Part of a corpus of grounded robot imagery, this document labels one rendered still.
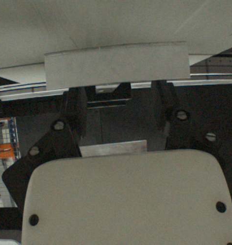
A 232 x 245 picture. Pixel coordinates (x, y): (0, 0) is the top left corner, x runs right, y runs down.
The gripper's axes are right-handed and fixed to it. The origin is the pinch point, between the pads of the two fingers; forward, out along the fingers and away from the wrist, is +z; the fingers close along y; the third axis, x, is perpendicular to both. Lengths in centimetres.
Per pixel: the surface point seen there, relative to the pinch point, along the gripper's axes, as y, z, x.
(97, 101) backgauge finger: -4.7, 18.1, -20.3
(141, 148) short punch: 2.2, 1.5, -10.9
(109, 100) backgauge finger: -2.1, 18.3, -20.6
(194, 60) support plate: 7.0, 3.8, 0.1
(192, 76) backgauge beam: 19.8, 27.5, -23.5
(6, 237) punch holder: -14.5, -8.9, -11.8
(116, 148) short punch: -0.8, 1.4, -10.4
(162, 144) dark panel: 16, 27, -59
